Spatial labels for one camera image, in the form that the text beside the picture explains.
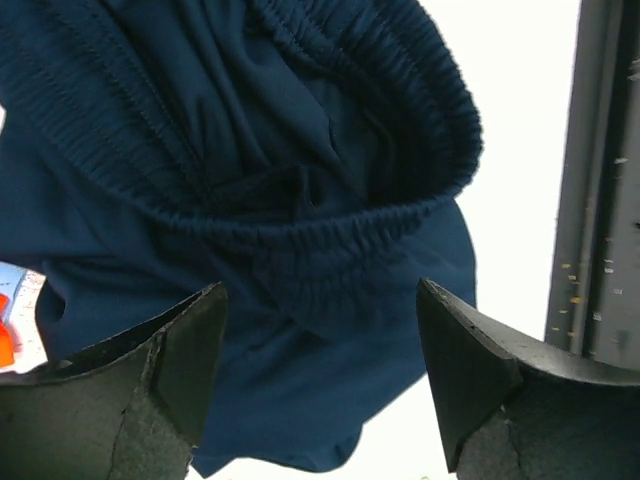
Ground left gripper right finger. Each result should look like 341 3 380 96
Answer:
416 279 639 480

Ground navy blue shorts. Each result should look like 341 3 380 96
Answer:
1 1 482 476

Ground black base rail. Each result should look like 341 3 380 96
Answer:
545 1 639 369

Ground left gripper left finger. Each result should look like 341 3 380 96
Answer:
1 284 227 480

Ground orange hanging shorts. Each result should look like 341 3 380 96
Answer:
0 294 17 368

